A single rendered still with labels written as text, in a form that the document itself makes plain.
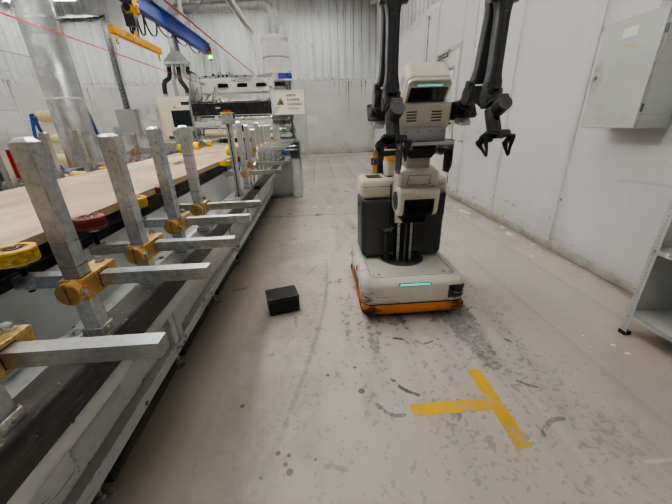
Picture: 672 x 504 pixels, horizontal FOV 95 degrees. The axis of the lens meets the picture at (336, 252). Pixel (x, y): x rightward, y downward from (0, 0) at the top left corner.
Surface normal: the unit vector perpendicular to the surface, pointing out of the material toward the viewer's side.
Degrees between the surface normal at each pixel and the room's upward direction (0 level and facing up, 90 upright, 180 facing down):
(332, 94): 90
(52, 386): 0
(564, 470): 0
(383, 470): 0
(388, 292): 90
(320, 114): 90
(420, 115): 98
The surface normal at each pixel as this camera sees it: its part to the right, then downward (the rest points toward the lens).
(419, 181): 0.07, 0.51
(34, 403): -0.04, -0.92
